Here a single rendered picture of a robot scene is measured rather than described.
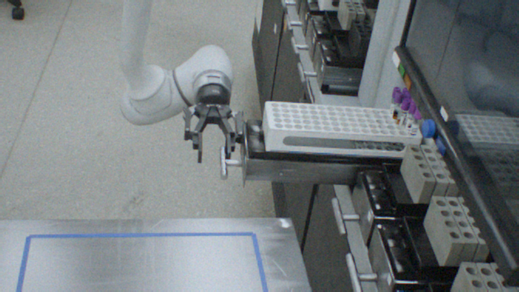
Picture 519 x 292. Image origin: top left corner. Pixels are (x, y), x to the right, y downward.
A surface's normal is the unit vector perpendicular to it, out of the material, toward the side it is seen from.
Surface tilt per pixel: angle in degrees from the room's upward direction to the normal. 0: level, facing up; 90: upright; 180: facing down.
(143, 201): 0
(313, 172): 90
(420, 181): 90
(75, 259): 0
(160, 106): 95
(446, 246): 90
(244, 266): 0
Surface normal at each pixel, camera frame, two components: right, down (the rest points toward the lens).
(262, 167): 0.07, 0.57
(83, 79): 0.12, -0.82
